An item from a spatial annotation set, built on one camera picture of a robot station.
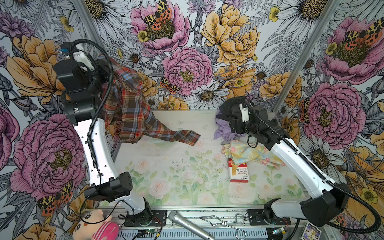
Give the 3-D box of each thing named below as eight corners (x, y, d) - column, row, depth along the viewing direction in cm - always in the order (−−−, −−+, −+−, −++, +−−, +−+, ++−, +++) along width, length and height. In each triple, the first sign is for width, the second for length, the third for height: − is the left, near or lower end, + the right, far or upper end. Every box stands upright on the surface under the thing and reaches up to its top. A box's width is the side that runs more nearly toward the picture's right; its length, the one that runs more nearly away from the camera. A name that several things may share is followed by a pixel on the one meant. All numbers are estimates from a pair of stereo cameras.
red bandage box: (230, 182, 86) (231, 180, 84) (227, 160, 95) (227, 157, 93) (248, 182, 86) (250, 180, 84) (244, 160, 95) (245, 157, 93)
